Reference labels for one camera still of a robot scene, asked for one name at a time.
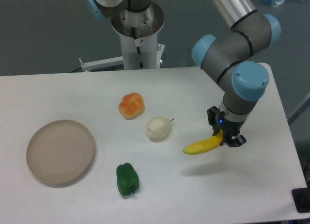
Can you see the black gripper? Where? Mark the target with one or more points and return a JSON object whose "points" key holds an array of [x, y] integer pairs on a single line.
{"points": [[230, 129]]}

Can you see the yellow banana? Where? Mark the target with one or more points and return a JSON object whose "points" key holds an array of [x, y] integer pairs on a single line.
{"points": [[205, 145]]}

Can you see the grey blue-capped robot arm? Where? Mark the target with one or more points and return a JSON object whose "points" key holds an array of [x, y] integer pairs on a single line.
{"points": [[227, 62]]}

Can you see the white pear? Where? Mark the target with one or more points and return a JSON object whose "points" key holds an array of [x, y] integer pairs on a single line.
{"points": [[158, 128]]}

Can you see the grey metal table leg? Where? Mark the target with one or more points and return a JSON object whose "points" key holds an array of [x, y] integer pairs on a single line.
{"points": [[299, 109]]}

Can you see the orange twisted bread roll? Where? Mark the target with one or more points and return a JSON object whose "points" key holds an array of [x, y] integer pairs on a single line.
{"points": [[131, 106]]}

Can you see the black device at table edge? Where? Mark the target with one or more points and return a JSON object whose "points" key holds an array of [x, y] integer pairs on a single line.
{"points": [[301, 198]]}

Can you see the green bell pepper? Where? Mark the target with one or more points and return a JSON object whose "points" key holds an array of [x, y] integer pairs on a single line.
{"points": [[127, 179]]}

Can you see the beige round plate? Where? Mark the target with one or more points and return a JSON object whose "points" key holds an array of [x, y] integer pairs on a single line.
{"points": [[60, 153]]}

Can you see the white metal mounting bracket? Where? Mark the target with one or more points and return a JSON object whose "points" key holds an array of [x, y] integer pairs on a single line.
{"points": [[102, 65]]}

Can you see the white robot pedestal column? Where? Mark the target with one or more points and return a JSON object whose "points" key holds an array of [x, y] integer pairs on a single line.
{"points": [[138, 33]]}

